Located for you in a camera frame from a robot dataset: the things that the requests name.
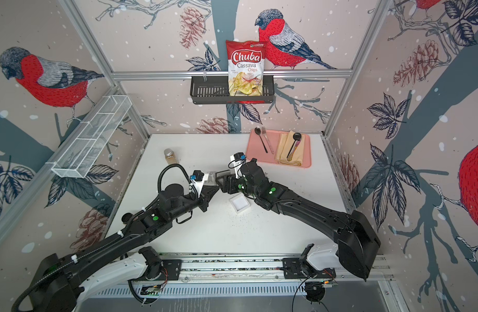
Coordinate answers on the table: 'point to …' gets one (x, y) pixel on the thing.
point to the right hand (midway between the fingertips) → (221, 178)
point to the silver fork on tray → (265, 134)
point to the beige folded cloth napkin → (284, 142)
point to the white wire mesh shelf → (86, 145)
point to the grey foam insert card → (220, 175)
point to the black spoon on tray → (258, 130)
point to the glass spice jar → (170, 156)
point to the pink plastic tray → (255, 147)
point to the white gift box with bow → (210, 179)
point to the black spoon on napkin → (297, 137)
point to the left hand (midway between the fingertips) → (220, 185)
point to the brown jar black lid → (125, 217)
